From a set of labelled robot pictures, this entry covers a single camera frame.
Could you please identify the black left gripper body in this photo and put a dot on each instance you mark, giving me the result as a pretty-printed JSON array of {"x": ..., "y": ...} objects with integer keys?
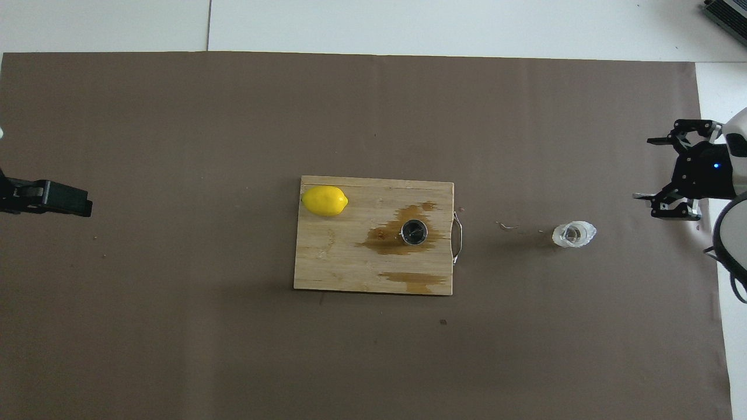
[{"x": 4, "y": 192}]

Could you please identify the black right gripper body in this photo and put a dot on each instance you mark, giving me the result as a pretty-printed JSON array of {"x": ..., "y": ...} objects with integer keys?
[{"x": 703, "y": 172}]

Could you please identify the steel double jigger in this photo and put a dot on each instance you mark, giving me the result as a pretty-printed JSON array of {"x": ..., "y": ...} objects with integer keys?
[{"x": 414, "y": 232}]

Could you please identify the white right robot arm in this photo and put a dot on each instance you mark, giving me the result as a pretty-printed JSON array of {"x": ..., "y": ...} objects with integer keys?
[{"x": 735, "y": 233}]

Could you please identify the dark ribbed metal device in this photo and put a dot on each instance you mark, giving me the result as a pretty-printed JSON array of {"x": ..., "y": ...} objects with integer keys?
[{"x": 729, "y": 11}]

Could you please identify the small clear liquid spill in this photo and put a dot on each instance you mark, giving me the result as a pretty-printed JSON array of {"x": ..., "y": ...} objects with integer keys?
[{"x": 505, "y": 226}]

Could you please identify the yellow lemon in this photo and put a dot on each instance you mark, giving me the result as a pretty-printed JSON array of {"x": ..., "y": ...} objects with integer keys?
[{"x": 324, "y": 201}]

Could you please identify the wooden cutting board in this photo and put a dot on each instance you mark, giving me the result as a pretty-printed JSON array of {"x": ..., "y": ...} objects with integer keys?
[{"x": 350, "y": 256}]

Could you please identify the brown paper table mat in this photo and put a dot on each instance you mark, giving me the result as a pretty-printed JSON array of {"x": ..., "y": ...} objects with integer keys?
[{"x": 373, "y": 116}]

